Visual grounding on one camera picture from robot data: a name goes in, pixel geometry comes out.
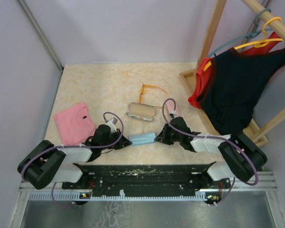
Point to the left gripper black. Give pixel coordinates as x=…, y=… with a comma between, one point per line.
x=122, y=143

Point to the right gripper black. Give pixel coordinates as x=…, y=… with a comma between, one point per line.
x=162, y=137

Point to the pink glasses case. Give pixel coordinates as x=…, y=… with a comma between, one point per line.
x=172, y=108

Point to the newspaper print glasses case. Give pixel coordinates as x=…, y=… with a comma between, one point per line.
x=141, y=111

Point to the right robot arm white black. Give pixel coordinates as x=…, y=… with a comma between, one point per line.
x=242, y=158

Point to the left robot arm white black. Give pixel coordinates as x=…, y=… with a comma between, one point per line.
x=48, y=163

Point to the orange sunglasses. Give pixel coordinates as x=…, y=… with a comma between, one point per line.
x=146, y=95

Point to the pink folded garment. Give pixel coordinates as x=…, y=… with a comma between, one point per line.
x=74, y=124

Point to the red tank top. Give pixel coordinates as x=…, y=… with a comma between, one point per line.
x=203, y=76

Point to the wooden clothes rack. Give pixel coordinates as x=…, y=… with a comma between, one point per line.
x=255, y=134

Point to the navy tank top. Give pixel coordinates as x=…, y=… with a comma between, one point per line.
x=235, y=86

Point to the teal hanger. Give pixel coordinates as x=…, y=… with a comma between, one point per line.
x=255, y=32

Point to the yellow hanger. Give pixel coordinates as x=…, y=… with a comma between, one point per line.
x=266, y=31

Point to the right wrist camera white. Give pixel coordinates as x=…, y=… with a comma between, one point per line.
x=173, y=115

